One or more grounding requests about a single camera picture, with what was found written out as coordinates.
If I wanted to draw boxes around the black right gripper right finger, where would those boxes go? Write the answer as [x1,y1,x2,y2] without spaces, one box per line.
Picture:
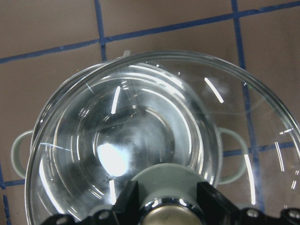
[196,181,239,225]

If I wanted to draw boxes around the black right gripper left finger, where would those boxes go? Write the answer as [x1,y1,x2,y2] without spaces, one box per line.
[112,180,142,225]

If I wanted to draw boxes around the glass pot lid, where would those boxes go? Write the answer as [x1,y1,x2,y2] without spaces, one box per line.
[25,51,300,225]

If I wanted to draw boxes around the pale green electric pot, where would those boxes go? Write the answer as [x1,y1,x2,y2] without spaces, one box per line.
[11,51,248,225]

